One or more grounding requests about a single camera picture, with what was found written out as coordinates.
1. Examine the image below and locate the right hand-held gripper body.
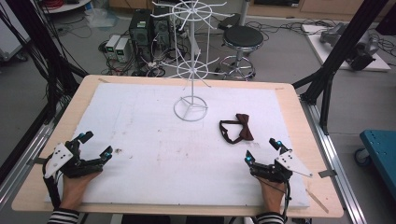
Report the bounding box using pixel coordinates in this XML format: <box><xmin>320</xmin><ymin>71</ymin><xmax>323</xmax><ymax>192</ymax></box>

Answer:
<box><xmin>248</xmin><ymin>148</ymin><xmax>314</xmax><ymax>184</ymax></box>

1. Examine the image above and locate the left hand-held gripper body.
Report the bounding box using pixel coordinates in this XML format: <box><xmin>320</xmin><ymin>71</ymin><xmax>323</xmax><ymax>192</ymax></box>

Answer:
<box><xmin>43</xmin><ymin>140</ymin><xmax>105</xmax><ymax>179</ymax></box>

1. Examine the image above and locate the person's right hand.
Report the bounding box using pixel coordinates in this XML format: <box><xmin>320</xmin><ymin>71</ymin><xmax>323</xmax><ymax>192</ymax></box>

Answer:
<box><xmin>257</xmin><ymin>176</ymin><xmax>287</xmax><ymax>217</ymax></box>

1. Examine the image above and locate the person's left hand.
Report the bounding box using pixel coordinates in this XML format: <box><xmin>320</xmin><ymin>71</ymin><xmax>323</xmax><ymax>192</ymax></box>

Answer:
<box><xmin>58</xmin><ymin>171</ymin><xmax>101</xmax><ymax>211</ymax></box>

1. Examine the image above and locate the dark red bow tie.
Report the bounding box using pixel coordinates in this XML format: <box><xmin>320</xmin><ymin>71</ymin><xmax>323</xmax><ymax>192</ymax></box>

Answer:
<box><xmin>219</xmin><ymin>113</ymin><xmax>255</xmax><ymax>146</ymax></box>

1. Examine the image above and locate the grey tape strip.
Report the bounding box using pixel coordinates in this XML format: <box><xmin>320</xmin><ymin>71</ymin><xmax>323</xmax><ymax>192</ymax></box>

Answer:
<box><xmin>318</xmin><ymin>169</ymin><xmax>338</xmax><ymax>179</ymax></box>

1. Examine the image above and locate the thin wooden stick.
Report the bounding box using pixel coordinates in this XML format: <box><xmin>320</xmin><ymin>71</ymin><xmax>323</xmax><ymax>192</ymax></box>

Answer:
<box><xmin>304</xmin><ymin>188</ymin><xmax>330</xmax><ymax>215</ymax></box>

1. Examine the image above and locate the white foam board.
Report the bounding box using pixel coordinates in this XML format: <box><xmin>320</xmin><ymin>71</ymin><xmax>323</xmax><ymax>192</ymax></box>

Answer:
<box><xmin>44</xmin><ymin>81</ymin><xmax>311</xmax><ymax>208</ymax></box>

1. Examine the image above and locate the grey bench power supply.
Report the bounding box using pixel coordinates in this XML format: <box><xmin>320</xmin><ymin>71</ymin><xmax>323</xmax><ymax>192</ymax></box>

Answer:
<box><xmin>114</xmin><ymin>37</ymin><xmax>131</xmax><ymax>63</ymax></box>
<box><xmin>105</xmin><ymin>34</ymin><xmax>121</xmax><ymax>61</ymax></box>

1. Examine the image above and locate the blue cart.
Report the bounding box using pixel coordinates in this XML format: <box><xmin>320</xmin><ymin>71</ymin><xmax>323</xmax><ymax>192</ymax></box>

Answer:
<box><xmin>354</xmin><ymin>129</ymin><xmax>396</xmax><ymax>201</ymax></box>

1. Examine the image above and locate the white floor board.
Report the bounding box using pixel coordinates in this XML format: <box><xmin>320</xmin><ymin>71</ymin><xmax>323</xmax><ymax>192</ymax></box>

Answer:
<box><xmin>301</xmin><ymin>23</ymin><xmax>392</xmax><ymax>73</ymax></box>

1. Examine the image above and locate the black round stool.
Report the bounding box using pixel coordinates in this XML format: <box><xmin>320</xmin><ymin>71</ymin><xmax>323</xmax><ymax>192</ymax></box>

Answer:
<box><xmin>219</xmin><ymin>24</ymin><xmax>264</xmax><ymax>80</ymax></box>

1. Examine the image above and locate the black computer tower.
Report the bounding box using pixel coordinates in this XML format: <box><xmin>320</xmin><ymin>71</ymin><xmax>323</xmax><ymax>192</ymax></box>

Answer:
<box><xmin>128</xmin><ymin>8</ymin><xmax>154</xmax><ymax>63</ymax></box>

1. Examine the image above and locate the clear plastic bag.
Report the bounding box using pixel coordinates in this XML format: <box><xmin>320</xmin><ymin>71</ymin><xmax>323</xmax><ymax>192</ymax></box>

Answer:
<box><xmin>84</xmin><ymin>7</ymin><xmax>120</xmax><ymax>30</ymax></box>

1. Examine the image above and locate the grey robot device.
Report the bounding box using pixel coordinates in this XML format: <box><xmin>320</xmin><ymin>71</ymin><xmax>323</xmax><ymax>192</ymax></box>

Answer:
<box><xmin>319</xmin><ymin>22</ymin><xmax>380</xmax><ymax>72</ymax></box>

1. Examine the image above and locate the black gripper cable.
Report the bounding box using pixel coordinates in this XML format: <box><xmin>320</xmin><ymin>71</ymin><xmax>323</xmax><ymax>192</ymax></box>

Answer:
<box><xmin>42</xmin><ymin>161</ymin><xmax>63</xmax><ymax>210</ymax></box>
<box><xmin>260</xmin><ymin>177</ymin><xmax>292</xmax><ymax>222</ymax></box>

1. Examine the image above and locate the aluminium rail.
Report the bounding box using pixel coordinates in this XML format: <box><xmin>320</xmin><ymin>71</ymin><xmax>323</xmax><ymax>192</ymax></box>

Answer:
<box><xmin>299</xmin><ymin>96</ymin><xmax>369</xmax><ymax>224</ymax></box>
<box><xmin>0</xmin><ymin>99</ymin><xmax>71</xmax><ymax>206</ymax></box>

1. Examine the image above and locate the black metal frame post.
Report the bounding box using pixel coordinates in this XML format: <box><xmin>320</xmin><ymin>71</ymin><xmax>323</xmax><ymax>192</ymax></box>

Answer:
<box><xmin>291</xmin><ymin>0</ymin><xmax>390</xmax><ymax>135</ymax></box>
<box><xmin>0</xmin><ymin>0</ymin><xmax>89</xmax><ymax>125</ymax></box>

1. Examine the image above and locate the white wire display rack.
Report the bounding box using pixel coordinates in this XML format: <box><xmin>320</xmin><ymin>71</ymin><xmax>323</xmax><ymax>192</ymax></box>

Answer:
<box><xmin>150</xmin><ymin>0</ymin><xmax>235</xmax><ymax>122</ymax></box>

